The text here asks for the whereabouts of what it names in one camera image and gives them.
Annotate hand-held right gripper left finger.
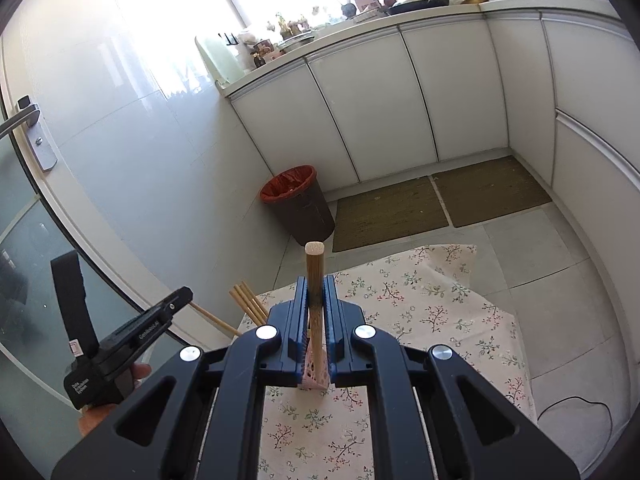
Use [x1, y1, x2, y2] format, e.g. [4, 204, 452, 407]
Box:
[50, 276, 312, 480]

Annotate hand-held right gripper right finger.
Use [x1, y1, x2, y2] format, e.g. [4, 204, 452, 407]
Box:
[322, 275, 583, 480]

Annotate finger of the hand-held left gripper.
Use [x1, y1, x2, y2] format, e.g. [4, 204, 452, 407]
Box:
[130, 286, 195, 342]

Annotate pink perforated utensil holder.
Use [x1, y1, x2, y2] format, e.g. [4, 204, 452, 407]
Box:
[297, 330, 331, 391]

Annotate person's left hand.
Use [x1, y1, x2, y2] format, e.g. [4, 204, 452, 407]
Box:
[77, 362, 152, 438]

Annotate floral tablecloth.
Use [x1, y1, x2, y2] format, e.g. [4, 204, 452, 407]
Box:
[237, 244, 538, 480]

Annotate brown trash bin orange bag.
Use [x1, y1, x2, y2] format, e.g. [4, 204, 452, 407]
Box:
[259, 164, 336, 246]

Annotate brown floor mat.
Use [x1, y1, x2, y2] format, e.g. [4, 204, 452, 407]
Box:
[431, 155, 553, 229]
[332, 176, 451, 254]

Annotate frosted glass door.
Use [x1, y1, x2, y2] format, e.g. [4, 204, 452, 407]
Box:
[0, 35, 241, 461]

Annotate white kitchen cabinets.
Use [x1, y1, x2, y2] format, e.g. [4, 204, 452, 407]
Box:
[222, 0, 640, 311]

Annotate light green cutting board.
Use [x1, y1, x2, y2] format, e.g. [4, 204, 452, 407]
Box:
[194, 34, 246, 87]

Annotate cluster of small figurines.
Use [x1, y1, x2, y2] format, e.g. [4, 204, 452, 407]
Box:
[239, 10, 317, 69]

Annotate silver door handle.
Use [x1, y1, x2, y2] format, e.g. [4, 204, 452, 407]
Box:
[0, 96, 58, 172]

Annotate black cable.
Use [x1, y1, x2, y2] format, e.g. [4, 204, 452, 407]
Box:
[536, 396, 614, 443]

